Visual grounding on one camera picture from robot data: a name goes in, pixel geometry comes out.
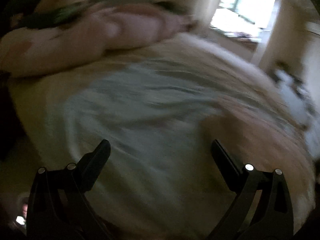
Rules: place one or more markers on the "white padded bench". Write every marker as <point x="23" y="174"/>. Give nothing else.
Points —
<point x="290" y="92"/>

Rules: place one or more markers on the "bed with pale printed sheet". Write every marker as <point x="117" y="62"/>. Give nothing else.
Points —
<point x="125" y="105"/>

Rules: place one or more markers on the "pink quilted coat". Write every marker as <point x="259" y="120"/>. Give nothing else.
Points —
<point x="262" y="142"/>

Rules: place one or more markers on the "windowsill clothes pile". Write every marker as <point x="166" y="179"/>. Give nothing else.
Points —
<point x="242" y="36"/>

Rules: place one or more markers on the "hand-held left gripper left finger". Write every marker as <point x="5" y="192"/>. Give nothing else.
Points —
<point x="100" y="155"/>

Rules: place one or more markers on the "window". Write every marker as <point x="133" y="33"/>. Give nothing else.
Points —
<point x="245" y="10"/>

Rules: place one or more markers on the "white air conditioner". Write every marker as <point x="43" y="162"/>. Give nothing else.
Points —
<point x="313" y="27"/>

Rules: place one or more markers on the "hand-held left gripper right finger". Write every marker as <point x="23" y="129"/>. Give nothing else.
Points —
<point x="222" y="157"/>

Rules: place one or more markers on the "small lit screen device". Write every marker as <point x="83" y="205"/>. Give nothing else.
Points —
<point x="21" y="218"/>

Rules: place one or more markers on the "rolled pink duvet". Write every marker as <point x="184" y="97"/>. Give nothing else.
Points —
<point x="87" y="37"/>

